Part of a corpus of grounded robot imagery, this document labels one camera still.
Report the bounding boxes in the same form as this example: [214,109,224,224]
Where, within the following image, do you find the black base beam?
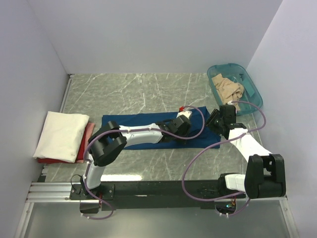
[69,179,247,214]

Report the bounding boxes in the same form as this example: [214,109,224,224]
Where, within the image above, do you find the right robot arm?
[205,105,286,199]

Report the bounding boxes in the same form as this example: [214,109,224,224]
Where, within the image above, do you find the purple cable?
[83,106,206,220]
[182,100,267,218]

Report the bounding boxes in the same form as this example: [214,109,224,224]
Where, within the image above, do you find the pink folded t-shirt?
[75,122,95,163]

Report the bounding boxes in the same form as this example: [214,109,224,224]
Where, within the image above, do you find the beige garment in bin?
[211,73,244,104]

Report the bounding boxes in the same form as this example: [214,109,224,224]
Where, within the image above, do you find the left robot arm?
[81,112,191,199]

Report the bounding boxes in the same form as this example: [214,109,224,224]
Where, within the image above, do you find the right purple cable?
[182,100,267,218]

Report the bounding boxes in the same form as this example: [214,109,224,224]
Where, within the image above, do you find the teal plastic bin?
[207,63,263,116]

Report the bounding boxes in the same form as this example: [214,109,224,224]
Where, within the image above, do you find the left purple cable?
[83,106,206,220]

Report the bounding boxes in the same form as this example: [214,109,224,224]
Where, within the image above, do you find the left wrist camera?
[176,106,193,119]

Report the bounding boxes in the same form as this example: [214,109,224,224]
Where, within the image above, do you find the blue t-shirt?
[102,107,220,150]

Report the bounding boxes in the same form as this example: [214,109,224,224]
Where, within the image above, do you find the white folded t-shirt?
[33,111,89,163]

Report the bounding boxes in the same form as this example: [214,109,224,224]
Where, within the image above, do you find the red folded t-shirt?
[37,138,87,164]

